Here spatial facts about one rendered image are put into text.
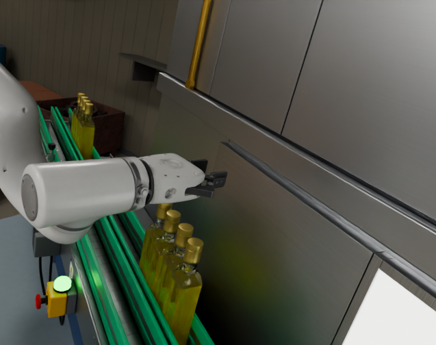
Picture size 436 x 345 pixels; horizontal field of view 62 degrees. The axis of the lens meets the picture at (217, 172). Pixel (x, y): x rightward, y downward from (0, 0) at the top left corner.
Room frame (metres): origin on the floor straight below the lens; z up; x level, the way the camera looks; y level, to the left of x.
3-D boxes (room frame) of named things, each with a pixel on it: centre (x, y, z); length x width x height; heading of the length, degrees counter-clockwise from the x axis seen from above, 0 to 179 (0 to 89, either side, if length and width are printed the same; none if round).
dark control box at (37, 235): (1.01, 0.50, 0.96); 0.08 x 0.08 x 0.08; 35
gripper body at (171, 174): (0.55, 0.09, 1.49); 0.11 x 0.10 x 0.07; 139
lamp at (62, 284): (0.79, 0.34, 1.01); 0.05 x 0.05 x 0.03
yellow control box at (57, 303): (0.79, 0.34, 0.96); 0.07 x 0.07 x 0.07; 35
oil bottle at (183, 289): (0.65, 0.01, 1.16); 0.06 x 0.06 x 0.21; 35
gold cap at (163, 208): (0.79, 0.10, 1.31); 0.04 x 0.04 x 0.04
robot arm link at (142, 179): (0.51, 0.13, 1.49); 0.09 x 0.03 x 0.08; 49
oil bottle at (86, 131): (1.49, 0.60, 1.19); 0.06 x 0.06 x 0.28; 35
